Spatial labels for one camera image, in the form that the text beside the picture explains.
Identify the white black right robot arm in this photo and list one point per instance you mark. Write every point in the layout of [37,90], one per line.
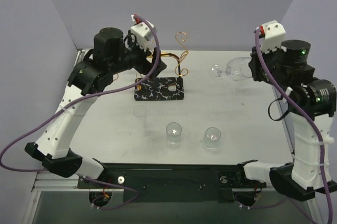
[311,106]

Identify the aluminium table frame rail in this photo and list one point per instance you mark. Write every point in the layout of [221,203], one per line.
[46,181]

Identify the short clear glass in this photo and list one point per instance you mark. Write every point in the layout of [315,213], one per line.
[173,132]
[212,138]

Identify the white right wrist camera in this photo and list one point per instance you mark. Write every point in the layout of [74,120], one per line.
[273,34]

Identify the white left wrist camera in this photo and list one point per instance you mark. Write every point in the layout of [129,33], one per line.
[141,32]

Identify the clear champagne flute left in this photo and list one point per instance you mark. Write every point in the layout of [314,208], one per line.
[140,112]

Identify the short clear glass left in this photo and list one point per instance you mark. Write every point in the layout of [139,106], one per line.
[173,132]

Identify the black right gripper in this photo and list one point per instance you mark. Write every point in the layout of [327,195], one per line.
[257,66]

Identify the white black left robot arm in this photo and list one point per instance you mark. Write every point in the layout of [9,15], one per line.
[113,53]

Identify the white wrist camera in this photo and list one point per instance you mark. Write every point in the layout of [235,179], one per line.
[273,34]
[141,32]

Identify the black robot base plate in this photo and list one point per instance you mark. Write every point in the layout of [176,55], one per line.
[159,183]

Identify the short clear glass right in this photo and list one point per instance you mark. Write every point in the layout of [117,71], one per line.
[212,138]

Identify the gold wine glass rack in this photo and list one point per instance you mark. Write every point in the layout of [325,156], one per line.
[169,88]

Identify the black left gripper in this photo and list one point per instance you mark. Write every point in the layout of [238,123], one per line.
[151,64]

